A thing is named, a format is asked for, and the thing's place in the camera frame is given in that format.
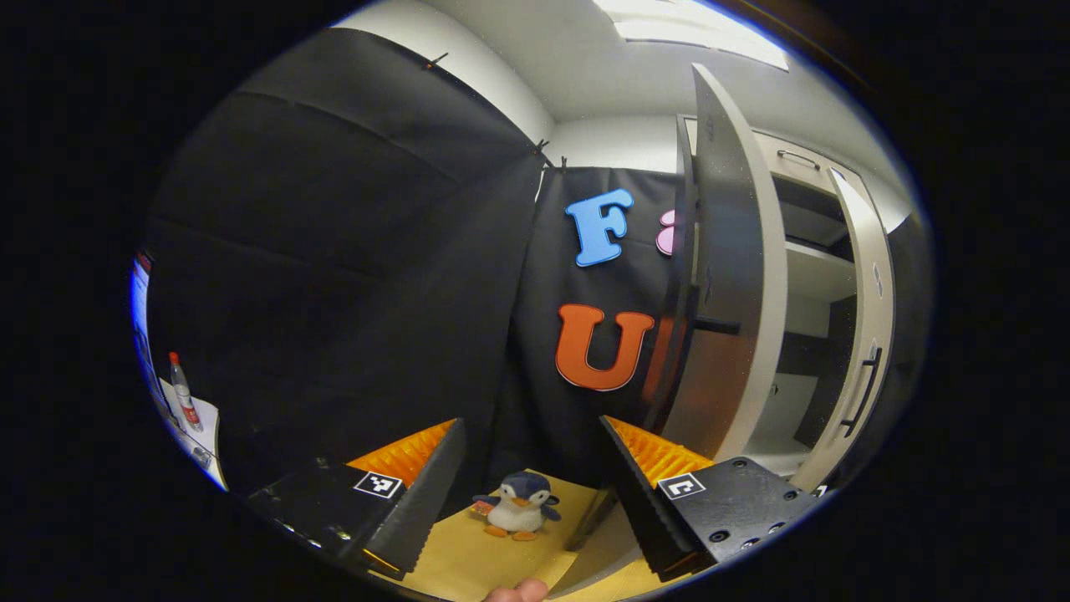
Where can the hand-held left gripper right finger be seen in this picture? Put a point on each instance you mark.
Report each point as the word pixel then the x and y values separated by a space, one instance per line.
pixel 644 510

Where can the penguin plush toy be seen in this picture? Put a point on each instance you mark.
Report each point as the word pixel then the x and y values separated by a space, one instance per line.
pixel 518 510

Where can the white cabinet shelf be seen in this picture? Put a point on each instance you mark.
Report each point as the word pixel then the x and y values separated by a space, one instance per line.
pixel 777 451
pixel 815 276

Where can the white cabinet drawer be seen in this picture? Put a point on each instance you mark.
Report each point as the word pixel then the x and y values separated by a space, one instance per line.
pixel 802 176

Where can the ceiling light panel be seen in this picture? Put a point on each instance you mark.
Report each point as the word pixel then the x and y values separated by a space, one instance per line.
pixel 694 29

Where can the red cap bottle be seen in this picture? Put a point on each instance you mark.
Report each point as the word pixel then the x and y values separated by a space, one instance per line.
pixel 185 401

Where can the white and grey cabinet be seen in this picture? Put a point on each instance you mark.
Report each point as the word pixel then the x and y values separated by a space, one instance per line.
pixel 679 276

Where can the white side table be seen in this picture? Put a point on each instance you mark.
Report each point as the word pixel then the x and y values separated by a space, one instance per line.
pixel 209 426

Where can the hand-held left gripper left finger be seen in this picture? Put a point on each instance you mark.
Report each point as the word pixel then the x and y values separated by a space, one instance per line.
pixel 426 510

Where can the white cabinet door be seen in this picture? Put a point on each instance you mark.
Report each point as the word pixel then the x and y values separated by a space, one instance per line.
pixel 727 251
pixel 861 251

